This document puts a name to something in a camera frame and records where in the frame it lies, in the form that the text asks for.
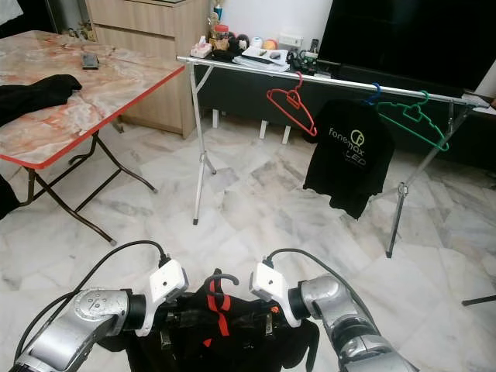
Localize black TV console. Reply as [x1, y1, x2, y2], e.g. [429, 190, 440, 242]
[190, 48, 496, 167]

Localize light wooden cabinet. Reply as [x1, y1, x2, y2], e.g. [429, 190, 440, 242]
[85, 0, 208, 139]

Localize small black wallet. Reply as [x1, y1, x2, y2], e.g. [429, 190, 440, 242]
[80, 51, 101, 71]

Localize black hanging cloth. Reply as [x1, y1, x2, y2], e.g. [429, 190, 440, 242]
[0, 178, 20, 220]

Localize plain black garment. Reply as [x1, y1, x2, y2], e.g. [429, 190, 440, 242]
[0, 74, 83, 125]

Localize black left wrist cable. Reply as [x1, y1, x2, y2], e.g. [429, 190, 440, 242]
[19, 239, 170, 350]

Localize black garment red stripes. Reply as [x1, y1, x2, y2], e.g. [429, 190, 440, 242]
[124, 270, 320, 372]

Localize green plastic hanger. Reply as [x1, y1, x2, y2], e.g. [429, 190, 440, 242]
[376, 90, 451, 153]

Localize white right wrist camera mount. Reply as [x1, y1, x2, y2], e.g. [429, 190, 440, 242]
[250, 262, 303, 329]

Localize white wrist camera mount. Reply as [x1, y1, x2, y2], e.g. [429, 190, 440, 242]
[146, 259, 190, 336]
[250, 262, 303, 329]

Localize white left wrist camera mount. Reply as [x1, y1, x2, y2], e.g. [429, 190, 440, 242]
[146, 259, 190, 336]

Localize black television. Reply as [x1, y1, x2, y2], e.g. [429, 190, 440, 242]
[316, 0, 496, 91]

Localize marble folding table red edge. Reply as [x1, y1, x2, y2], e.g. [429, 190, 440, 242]
[0, 29, 184, 245]

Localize black metal stand leg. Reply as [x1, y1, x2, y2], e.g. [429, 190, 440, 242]
[462, 294, 496, 308]

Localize pink tissue box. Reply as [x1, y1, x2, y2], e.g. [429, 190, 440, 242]
[191, 37, 214, 59]

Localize stack of papers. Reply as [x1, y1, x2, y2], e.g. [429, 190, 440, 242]
[232, 46, 291, 72]

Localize remote control holder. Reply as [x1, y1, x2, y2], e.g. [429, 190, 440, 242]
[293, 37, 323, 74]

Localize black printed t-shirt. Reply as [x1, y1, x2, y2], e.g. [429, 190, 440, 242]
[302, 98, 396, 220]

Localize red lid jar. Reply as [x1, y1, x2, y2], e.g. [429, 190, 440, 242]
[212, 23, 231, 50]

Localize blue plastic hanger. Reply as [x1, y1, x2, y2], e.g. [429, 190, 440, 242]
[366, 81, 384, 106]

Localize red plastic hanger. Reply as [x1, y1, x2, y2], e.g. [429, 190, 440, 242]
[266, 71, 319, 138]

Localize white hanging cloth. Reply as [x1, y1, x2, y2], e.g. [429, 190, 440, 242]
[0, 0, 18, 24]

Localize black round plush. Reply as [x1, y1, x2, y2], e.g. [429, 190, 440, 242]
[230, 31, 253, 53]

